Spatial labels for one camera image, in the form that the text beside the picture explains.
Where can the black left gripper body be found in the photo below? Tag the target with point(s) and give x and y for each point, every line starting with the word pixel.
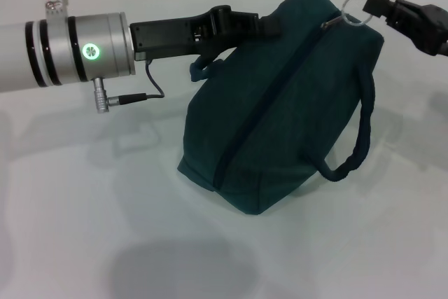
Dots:
pixel 164 38

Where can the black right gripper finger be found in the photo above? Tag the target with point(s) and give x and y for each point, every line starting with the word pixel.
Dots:
pixel 378 3

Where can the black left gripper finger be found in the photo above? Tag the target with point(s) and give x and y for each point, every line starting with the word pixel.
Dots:
pixel 259 26

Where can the dark teal lunch bag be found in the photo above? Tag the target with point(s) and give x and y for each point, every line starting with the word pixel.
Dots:
pixel 280 120

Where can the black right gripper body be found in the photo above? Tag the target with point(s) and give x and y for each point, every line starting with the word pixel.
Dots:
pixel 423 26

